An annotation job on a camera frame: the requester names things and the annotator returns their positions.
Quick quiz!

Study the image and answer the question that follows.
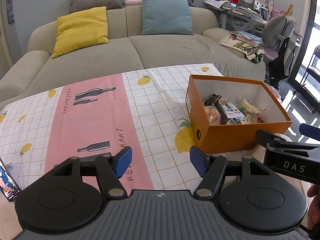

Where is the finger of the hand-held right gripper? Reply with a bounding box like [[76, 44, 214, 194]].
[[255, 129, 320, 157], [299, 124, 320, 140]]

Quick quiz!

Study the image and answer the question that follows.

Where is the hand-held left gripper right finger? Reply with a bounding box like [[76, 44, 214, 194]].
[[189, 146, 272, 197]]

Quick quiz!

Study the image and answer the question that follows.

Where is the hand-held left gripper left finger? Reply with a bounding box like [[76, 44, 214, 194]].
[[50, 146, 133, 197]]

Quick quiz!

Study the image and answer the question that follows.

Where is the orange cardboard box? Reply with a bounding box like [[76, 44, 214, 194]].
[[185, 74, 293, 154]]

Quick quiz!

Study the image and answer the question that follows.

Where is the white blue bread packet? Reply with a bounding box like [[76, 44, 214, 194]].
[[226, 117, 248, 126]]

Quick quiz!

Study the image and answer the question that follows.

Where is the clear nut bar packet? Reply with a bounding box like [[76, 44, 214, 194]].
[[240, 99, 262, 115]]

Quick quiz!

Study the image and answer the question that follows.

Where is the cookie packet with orange label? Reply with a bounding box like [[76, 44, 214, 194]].
[[203, 106, 222, 125]]

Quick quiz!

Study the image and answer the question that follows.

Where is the clear packet with white label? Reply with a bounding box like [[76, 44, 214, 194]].
[[219, 101, 247, 125]]

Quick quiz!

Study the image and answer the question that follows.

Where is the green snack packet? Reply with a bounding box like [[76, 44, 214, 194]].
[[204, 94, 223, 107]]

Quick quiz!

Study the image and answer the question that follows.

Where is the person's right hand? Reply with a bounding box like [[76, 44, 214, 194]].
[[307, 184, 320, 227]]

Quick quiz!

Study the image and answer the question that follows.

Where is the person's right leg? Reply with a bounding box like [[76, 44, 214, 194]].
[[251, 132, 309, 195]]

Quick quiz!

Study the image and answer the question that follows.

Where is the red white plastic bag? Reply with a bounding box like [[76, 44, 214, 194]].
[[265, 82, 283, 103]]

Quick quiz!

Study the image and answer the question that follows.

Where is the black metal rack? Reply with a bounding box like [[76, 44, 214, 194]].
[[294, 44, 320, 113]]

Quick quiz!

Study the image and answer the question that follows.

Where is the pink white lemon tablecloth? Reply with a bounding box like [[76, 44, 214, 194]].
[[0, 63, 265, 204]]

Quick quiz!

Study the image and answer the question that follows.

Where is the black bag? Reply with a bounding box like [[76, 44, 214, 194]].
[[269, 36, 295, 88]]

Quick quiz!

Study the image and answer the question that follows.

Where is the grey desk chair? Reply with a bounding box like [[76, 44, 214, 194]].
[[262, 15, 302, 60]]

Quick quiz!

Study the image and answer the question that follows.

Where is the stack of books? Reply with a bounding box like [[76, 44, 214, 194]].
[[230, 31, 264, 47]]

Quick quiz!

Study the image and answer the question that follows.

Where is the beige sofa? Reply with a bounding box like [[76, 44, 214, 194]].
[[0, 5, 266, 103]]

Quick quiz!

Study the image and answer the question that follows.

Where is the smartphone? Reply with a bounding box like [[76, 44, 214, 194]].
[[0, 157, 22, 203]]

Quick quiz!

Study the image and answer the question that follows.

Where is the white desk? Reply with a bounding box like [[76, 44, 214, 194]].
[[219, 7, 268, 34]]

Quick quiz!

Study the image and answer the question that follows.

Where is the pile of books and papers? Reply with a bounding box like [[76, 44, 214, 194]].
[[203, 0, 267, 19]]

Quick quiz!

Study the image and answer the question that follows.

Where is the yellow pillow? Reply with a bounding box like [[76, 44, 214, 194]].
[[51, 6, 110, 59]]

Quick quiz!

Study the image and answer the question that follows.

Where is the light blue pillow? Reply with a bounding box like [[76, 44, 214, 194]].
[[141, 0, 194, 36]]

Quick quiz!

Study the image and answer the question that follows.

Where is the grey striped pillow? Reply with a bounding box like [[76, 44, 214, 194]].
[[69, 0, 123, 14]]

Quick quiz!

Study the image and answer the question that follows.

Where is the framed wall picture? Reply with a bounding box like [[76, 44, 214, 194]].
[[5, 0, 15, 25]]

